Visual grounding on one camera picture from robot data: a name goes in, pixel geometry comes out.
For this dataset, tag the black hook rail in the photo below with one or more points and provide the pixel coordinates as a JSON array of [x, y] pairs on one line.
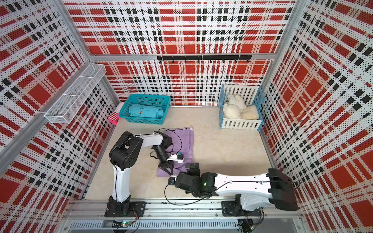
[[203, 57]]

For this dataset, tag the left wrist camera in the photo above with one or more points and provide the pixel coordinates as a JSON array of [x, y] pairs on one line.
[[177, 157]]

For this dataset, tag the blue white slatted crate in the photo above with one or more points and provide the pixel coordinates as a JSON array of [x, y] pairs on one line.
[[252, 95]]

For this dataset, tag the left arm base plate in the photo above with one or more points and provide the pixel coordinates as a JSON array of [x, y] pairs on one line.
[[129, 209]]

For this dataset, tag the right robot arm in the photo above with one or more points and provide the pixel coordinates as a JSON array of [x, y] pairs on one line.
[[252, 192]]

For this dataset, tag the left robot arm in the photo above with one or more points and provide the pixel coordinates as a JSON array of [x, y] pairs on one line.
[[125, 153]]

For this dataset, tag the white wire wall basket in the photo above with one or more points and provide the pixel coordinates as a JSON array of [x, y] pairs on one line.
[[69, 103]]

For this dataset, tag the folded teal garment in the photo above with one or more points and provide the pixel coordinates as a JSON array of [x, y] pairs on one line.
[[138, 110]]

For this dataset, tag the white fluffy plush toy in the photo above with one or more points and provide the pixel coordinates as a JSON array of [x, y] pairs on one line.
[[233, 107]]

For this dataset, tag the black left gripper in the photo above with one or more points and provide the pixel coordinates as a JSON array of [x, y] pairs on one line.
[[165, 165]]

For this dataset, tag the purple long pants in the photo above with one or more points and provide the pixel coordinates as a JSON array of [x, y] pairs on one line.
[[174, 141]]

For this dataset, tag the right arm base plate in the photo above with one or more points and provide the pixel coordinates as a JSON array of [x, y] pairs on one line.
[[231, 208]]

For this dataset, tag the teal plastic basket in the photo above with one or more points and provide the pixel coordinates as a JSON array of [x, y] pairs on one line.
[[148, 100]]

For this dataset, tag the green circuit board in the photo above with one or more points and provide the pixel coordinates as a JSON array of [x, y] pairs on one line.
[[121, 224]]

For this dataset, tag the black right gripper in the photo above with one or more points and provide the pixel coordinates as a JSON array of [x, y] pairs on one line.
[[191, 171]]

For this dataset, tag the cream fluffy cushion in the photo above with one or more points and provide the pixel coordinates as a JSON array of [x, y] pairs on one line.
[[250, 113]]

